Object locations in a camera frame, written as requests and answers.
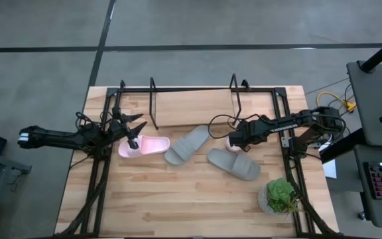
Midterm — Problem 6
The black pole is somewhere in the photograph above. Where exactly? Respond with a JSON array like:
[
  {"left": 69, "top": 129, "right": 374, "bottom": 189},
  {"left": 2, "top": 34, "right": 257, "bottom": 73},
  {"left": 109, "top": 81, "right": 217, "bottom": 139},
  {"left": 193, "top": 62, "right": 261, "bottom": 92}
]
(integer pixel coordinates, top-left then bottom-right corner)
[{"left": 359, "top": 31, "right": 382, "bottom": 74}]

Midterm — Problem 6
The white paper sheet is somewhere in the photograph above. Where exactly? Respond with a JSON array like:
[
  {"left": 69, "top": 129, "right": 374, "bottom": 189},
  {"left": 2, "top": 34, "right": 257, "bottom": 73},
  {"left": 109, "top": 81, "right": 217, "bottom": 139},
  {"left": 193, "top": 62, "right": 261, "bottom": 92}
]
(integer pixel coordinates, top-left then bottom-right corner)
[{"left": 322, "top": 159, "right": 338, "bottom": 180}]

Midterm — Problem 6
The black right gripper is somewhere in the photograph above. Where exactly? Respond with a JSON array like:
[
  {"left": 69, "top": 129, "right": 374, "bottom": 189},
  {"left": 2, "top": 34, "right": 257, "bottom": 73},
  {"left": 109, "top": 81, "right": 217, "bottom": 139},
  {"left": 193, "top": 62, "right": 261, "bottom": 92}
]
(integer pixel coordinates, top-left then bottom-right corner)
[{"left": 227, "top": 118, "right": 273, "bottom": 153}]

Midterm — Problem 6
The black aluminium rig frame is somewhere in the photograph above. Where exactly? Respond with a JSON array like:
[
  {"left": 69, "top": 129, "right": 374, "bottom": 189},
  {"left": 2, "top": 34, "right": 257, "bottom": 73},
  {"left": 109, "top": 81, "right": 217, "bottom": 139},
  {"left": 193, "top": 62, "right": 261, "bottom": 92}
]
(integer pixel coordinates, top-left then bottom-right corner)
[{"left": 53, "top": 79, "right": 340, "bottom": 239}]

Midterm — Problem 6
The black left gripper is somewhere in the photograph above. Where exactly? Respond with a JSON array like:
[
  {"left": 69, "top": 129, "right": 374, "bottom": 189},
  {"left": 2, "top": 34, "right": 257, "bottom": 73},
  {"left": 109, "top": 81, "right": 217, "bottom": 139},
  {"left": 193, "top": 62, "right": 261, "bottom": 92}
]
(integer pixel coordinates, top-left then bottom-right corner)
[{"left": 109, "top": 113, "right": 149, "bottom": 150}]

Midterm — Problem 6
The green succulent in white pot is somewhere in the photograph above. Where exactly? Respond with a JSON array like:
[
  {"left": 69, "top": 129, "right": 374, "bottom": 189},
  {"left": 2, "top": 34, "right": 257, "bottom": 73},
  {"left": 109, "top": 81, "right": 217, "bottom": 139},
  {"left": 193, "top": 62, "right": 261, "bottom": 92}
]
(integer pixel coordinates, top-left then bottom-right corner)
[{"left": 257, "top": 177, "right": 303, "bottom": 218}]

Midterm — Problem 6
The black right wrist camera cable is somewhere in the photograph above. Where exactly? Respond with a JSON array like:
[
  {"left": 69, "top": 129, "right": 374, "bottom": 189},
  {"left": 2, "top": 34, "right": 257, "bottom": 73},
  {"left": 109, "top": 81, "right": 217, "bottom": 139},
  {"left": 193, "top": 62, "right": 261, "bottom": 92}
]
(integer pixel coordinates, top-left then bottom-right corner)
[{"left": 207, "top": 114, "right": 265, "bottom": 140}]

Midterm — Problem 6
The yellow extension cable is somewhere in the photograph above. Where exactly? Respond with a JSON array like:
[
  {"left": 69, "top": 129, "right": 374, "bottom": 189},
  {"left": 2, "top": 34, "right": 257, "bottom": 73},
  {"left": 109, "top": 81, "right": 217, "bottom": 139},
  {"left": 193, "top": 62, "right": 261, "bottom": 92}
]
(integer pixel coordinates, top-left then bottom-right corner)
[{"left": 316, "top": 91, "right": 357, "bottom": 113}]

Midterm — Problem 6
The black left wrist camera cable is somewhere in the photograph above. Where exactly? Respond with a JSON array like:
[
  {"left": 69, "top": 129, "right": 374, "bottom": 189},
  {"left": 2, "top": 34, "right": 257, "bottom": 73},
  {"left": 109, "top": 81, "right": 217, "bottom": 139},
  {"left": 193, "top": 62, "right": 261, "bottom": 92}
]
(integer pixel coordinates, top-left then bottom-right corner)
[{"left": 74, "top": 111, "right": 94, "bottom": 132}]

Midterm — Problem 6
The grey desk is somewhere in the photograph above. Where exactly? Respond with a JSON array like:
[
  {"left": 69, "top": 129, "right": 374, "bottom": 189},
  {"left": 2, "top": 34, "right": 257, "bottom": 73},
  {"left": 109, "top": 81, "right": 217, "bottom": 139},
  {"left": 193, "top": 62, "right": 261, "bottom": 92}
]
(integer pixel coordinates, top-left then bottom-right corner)
[
  {"left": 346, "top": 60, "right": 382, "bottom": 149},
  {"left": 353, "top": 144, "right": 382, "bottom": 230}
]

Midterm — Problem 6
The wooden shelf with black frame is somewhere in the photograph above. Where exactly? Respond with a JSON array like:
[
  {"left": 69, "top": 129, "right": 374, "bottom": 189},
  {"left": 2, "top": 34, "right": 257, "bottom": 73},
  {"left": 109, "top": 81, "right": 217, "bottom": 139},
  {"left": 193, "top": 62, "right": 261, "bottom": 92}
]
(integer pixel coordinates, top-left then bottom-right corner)
[{"left": 149, "top": 73, "right": 244, "bottom": 131}]

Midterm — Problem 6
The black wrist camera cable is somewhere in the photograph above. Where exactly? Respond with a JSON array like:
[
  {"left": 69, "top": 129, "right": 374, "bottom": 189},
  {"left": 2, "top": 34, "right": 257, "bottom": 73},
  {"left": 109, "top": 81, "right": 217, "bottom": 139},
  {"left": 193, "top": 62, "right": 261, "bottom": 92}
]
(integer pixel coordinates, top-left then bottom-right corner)
[
  {"left": 207, "top": 114, "right": 265, "bottom": 140},
  {"left": 74, "top": 111, "right": 94, "bottom": 132}
]

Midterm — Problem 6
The grey rubber slide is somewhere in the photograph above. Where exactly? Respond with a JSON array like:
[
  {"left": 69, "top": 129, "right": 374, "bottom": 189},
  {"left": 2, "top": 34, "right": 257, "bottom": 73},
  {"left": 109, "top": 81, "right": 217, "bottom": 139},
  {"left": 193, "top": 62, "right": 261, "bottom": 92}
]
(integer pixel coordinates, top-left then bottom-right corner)
[
  {"left": 163, "top": 124, "right": 211, "bottom": 167},
  {"left": 206, "top": 147, "right": 262, "bottom": 182}
]

